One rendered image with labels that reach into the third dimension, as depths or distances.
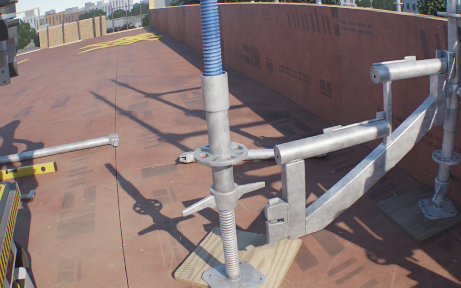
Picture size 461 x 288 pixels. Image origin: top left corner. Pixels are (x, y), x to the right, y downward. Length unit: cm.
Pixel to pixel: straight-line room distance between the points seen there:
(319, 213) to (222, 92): 43
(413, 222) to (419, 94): 54
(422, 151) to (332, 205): 68
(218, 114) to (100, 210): 89
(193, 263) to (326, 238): 44
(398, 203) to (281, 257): 53
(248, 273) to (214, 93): 53
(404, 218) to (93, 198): 127
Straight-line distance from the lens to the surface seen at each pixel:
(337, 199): 110
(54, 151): 237
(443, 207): 149
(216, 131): 88
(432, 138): 160
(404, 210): 146
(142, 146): 223
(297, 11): 256
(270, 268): 116
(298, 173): 100
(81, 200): 175
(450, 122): 133
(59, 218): 165
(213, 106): 86
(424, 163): 166
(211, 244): 129
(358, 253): 125
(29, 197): 185
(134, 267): 126
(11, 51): 103
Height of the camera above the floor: 76
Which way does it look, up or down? 20 degrees down
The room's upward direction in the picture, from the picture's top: 4 degrees counter-clockwise
